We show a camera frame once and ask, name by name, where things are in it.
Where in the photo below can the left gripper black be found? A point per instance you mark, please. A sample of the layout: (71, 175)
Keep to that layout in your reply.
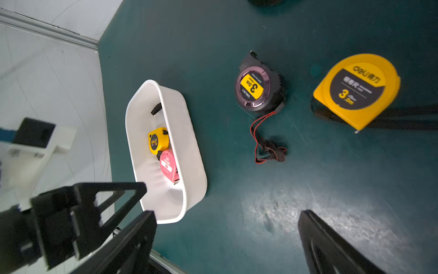
(63, 223)

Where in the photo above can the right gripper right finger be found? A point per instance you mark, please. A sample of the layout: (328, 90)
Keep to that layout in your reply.
(326, 252)

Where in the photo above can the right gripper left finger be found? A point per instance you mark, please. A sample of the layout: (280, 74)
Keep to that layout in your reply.
(128, 252)

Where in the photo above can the pink tape measure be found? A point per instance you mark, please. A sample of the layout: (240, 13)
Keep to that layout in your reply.
(168, 166)

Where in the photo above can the white plastic storage box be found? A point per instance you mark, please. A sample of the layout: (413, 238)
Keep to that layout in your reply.
(154, 106)

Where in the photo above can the small yellow tape measure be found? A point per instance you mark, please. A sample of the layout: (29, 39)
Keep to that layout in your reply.
(158, 140)

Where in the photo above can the large yellow tape measure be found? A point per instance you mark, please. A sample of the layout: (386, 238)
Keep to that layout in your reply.
(358, 92)

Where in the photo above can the black round tape measure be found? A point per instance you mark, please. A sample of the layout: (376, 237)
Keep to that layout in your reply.
(261, 91)

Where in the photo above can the black metal jewelry stand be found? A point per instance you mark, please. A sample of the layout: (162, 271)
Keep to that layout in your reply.
(265, 3)

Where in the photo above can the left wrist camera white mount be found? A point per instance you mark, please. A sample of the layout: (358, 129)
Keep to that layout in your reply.
(30, 150)

